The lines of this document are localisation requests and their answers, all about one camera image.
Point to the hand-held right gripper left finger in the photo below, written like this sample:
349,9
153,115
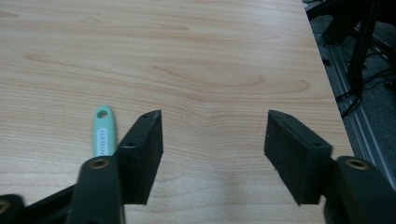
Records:
140,161

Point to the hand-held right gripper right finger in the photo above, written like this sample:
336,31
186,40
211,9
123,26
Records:
295,158

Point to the black metal stand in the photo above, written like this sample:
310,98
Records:
361,46

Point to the aluminium floor rail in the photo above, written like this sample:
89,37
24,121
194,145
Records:
367,130

